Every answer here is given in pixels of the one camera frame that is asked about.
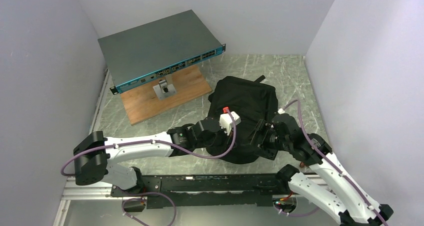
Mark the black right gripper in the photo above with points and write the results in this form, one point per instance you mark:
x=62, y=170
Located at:
x=264, y=128

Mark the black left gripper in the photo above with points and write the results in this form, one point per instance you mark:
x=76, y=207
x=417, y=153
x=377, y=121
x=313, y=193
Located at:
x=227, y=142

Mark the black student backpack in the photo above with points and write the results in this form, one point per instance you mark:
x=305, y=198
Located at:
x=252, y=101

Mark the grey network switch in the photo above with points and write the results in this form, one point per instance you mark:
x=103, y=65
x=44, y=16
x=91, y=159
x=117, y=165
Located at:
x=148, y=52

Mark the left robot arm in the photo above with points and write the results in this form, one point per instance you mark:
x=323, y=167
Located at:
x=98, y=158

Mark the metal switch stand bracket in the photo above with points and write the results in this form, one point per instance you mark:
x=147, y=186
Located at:
x=163, y=89

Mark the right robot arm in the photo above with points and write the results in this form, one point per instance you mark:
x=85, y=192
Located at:
x=345, y=201

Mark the wooden base board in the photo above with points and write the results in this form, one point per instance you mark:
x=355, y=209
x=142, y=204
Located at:
x=141, y=102

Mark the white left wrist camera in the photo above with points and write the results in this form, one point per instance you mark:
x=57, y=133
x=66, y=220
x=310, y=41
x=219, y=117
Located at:
x=228, y=120

